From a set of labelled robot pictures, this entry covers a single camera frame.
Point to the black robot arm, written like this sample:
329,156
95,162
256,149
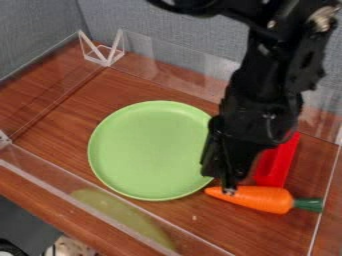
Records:
288,32

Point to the green round plate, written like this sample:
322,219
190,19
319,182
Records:
144,150

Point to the orange toy carrot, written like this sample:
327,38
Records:
268,199

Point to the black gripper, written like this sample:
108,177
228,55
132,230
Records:
247,125

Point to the clear acrylic corner bracket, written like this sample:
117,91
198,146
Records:
100,54

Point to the red plastic block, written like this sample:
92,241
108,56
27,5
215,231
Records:
274,163

